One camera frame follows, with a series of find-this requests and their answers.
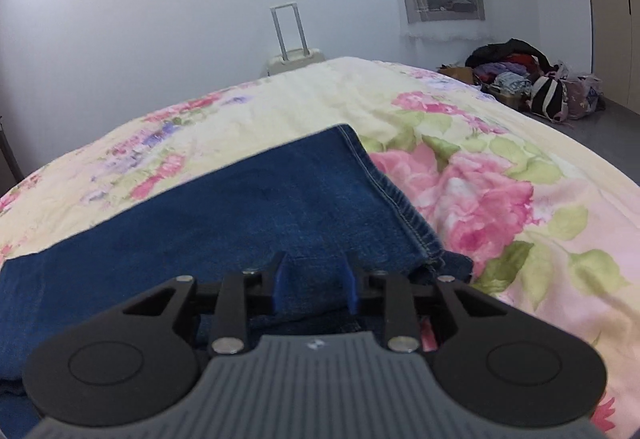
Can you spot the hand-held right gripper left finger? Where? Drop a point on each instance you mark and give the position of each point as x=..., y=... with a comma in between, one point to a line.
x=280, y=276

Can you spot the striped black duffel bag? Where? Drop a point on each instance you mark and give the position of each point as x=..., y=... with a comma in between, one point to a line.
x=545, y=96

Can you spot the beige wardrobe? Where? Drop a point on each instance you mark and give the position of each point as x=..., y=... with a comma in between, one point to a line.
x=615, y=44

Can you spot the cardboard box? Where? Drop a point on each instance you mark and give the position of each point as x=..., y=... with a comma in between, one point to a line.
x=456, y=73

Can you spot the floral quilt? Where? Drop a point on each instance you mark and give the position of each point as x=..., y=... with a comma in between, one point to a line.
x=500, y=199

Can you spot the clear plastic bag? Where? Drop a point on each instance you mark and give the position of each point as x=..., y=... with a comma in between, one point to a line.
x=582, y=96

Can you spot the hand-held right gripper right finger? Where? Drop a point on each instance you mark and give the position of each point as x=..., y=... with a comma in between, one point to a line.
x=351, y=286

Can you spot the pile of clothes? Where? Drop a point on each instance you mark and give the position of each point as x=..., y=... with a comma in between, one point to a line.
x=505, y=64

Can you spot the blue denim pants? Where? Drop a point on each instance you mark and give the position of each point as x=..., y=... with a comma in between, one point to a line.
x=200, y=229

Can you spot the cream suitcase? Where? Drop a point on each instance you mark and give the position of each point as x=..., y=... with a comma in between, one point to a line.
x=296, y=61

